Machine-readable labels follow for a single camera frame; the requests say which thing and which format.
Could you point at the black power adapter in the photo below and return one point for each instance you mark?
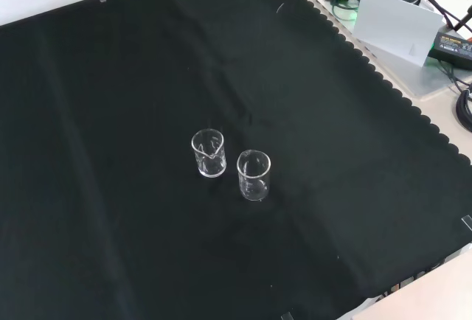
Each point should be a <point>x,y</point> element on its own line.
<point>453,45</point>

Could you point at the black cloth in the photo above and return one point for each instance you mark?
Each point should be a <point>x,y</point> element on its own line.
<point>110,150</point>

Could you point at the grey metal base plate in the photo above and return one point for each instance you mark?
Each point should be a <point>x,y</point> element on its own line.
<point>424,80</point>

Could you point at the clear glass beaker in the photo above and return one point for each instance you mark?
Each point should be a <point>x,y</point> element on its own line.
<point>212,167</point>
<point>254,187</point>

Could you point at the pale board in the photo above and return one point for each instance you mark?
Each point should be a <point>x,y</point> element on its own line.
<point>394,21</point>

